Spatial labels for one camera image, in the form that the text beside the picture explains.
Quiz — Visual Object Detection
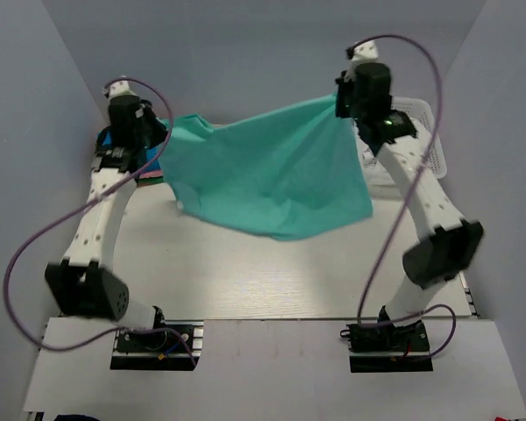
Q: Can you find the teal t shirt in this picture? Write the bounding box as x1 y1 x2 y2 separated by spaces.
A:
158 95 373 240

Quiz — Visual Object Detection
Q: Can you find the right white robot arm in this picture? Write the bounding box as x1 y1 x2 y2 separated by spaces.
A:
336 62 484 350

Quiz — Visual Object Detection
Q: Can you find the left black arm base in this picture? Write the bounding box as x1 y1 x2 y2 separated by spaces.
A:
110 321 204 372

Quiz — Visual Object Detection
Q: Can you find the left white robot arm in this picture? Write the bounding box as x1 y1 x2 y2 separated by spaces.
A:
45 92 168 350

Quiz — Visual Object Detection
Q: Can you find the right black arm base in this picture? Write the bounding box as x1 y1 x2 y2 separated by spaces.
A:
339 322 433 374

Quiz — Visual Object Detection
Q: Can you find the blue folded t shirt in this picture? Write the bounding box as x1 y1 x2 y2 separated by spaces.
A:
96 127 157 161

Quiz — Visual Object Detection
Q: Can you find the pink folded t shirt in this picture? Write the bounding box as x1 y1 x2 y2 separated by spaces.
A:
139 174 163 179

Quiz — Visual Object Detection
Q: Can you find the red folded t shirt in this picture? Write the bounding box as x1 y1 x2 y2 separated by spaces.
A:
143 161 162 176

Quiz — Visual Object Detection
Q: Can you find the green folded t shirt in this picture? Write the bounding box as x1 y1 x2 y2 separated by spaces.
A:
137 177 164 188

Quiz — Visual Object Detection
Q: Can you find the white plastic basket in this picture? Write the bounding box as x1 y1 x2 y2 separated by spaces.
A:
354 96 448 198

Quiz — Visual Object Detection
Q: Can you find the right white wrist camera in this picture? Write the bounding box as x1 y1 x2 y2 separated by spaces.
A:
346 40 380 66

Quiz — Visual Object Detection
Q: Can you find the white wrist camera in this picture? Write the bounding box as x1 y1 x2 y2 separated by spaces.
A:
346 40 380 66
102 79 133 100

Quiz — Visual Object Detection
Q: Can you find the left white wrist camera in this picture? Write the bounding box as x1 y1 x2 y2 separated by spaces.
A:
102 79 133 100

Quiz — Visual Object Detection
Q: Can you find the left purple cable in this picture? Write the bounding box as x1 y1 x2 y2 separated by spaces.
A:
6 78 199 368

